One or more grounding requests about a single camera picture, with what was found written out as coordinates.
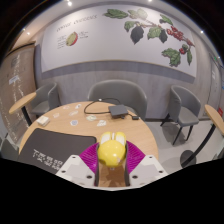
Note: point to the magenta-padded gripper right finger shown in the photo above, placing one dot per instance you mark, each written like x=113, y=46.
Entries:
x=146, y=166

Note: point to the dark grey mouse pad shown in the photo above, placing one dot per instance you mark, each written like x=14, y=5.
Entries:
x=53, y=145

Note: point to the plant print wall mural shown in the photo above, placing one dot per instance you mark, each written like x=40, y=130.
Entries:
x=116, y=33

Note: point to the brown printed wall panel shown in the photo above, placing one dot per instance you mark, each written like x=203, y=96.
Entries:
x=16, y=86

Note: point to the small white paper card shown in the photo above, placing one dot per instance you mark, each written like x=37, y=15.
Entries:
x=56, y=115
x=91, y=117
x=101, y=123
x=66, y=107
x=74, y=123
x=73, y=113
x=78, y=106

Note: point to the small round wooden side table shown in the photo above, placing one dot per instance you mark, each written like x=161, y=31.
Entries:
x=213, y=118
x=21, y=101

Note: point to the flat black box device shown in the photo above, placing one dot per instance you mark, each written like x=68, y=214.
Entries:
x=118, y=110

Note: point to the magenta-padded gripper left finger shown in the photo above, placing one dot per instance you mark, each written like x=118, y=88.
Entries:
x=75, y=166

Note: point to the small white box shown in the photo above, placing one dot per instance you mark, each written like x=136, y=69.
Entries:
x=43, y=120

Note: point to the small black adapter block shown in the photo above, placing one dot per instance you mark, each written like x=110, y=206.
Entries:
x=135, y=117

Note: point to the grey upholstered chair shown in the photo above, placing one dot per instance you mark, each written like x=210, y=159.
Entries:
x=116, y=91
x=183, y=106
x=46, y=100

